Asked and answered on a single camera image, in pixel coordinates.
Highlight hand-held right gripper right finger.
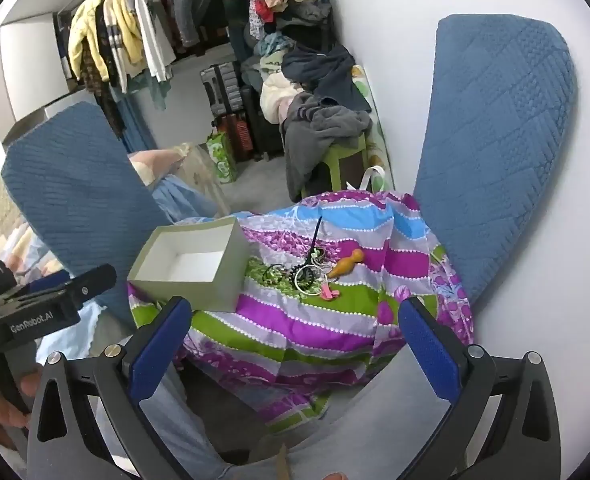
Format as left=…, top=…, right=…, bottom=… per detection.
left=397, top=296, right=562, bottom=480

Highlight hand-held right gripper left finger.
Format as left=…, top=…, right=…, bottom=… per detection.
left=26, top=296, right=192, bottom=480

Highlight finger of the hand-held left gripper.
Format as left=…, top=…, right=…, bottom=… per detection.
left=0, top=264, right=118, bottom=312

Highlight grey-green cardboard box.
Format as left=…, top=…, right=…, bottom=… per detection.
left=126, top=217, right=250, bottom=313

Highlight orange carrot-shaped toy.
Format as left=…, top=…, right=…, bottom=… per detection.
left=327, top=249, right=365, bottom=281

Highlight black spiral hair tie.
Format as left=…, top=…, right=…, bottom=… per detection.
left=262, top=261, right=298, bottom=287

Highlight silver bangle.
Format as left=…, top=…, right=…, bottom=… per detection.
left=295, top=265, right=321, bottom=294

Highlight person's left hand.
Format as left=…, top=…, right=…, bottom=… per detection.
left=0, top=364, right=44, bottom=448

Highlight blue quilted cushion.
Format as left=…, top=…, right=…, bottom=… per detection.
left=412, top=13, right=577, bottom=311
left=1, top=101, right=176, bottom=331

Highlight colorful floral blanket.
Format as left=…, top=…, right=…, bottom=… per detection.
left=127, top=190, right=476, bottom=436

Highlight light blue cloth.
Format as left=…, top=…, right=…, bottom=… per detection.
left=152, top=175, right=221, bottom=223

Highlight pink cream pillow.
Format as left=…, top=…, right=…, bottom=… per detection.
left=127, top=149, right=196, bottom=186

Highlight beige tote bag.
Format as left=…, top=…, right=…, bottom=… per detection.
left=175, top=142, right=231, bottom=216

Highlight white ribbon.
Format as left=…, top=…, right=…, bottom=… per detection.
left=345, top=165, right=386, bottom=193

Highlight green shopping bag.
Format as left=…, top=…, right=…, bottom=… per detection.
left=206, top=127, right=238, bottom=184

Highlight floral mat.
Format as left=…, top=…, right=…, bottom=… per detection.
left=352, top=65, right=396, bottom=193

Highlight green plastic stool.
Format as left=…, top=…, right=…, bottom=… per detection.
left=300, top=132, right=371, bottom=198

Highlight white cabinet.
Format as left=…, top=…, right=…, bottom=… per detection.
left=0, top=15, right=70, bottom=131

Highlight red suitcase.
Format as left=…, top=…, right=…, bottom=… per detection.
left=215, top=112, right=253, bottom=158

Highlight black suitcase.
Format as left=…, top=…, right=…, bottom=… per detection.
left=240, top=85, right=286, bottom=161

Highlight grey garment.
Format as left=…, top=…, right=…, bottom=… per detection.
left=282, top=92, right=373, bottom=201

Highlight grey suitcase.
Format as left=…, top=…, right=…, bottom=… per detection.
left=200, top=62, right=243, bottom=121

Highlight yellow jacket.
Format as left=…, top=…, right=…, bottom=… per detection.
left=112, top=0, right=144, bottom=78
left=68, top=0, right=110, bottom=83

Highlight white shirt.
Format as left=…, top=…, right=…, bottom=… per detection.
left=134, top=0, right=176, bottom=83

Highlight cream fleece garment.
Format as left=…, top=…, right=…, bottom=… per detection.
left=261, top=72, right=301, bottom=123

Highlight dark navy garment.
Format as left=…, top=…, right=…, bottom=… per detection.
left=281, top=45, right=373, bottom=113

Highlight silver bead chain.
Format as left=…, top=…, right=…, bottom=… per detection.
left=311, top=249, right=336, bottom=277

